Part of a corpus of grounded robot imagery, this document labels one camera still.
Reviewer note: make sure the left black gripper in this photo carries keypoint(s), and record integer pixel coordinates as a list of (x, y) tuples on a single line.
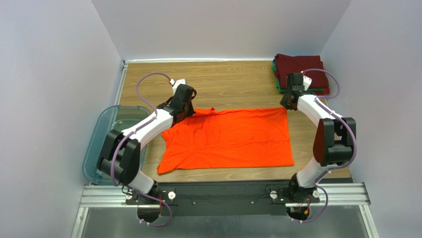
[(186, 110)]

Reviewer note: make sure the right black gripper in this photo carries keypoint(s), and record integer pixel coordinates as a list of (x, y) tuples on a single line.
[(289, 102)]

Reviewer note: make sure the orange t-shirt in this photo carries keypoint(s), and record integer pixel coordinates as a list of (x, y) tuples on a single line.
[(239, 138)]

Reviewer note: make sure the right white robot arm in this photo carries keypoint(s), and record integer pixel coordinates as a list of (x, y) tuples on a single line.
[(335, 141)]

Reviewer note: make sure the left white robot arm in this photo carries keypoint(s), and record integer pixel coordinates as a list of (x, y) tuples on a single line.
[(120, 154)]

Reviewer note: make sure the folded maroon t-shirt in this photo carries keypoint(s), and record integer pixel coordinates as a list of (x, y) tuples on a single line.
[(291, 64)]

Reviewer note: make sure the folded red t-shirt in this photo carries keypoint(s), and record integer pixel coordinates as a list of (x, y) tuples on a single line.
[(324, 91)]

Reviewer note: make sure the clear blue plastic bin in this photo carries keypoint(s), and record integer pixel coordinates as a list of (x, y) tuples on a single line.
[(115, 117)]

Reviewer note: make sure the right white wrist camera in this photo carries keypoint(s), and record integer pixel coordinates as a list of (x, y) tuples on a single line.
[(306, 82)]

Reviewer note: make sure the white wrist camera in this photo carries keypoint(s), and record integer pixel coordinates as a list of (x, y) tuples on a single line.
[(176, 83), (306, 82)]

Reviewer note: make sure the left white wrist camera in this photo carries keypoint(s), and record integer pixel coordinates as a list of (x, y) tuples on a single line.
[(176, 83)]

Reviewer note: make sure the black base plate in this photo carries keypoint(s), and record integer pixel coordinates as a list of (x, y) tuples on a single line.
[(225, 198)]

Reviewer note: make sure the aluminium frame rail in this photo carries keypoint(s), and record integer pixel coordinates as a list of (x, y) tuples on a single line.
[(339, 194)]

